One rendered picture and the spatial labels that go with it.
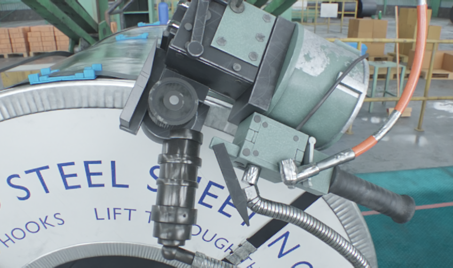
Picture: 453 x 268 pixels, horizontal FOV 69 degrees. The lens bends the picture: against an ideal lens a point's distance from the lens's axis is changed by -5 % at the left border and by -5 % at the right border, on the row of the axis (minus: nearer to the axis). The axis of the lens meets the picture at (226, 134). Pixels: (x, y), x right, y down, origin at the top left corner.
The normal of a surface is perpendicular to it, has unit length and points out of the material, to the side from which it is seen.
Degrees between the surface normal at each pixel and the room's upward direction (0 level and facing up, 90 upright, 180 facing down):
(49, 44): 90
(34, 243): 90
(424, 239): 0
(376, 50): 90
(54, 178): 90
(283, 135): 58
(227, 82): 137
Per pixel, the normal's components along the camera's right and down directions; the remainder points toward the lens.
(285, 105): -0.12, 0.64
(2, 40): 0.11, 0.36
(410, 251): 0.00, -0.93
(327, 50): 0.36, -0.48
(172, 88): 0.26, -0.20
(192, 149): 0.66, -0.12
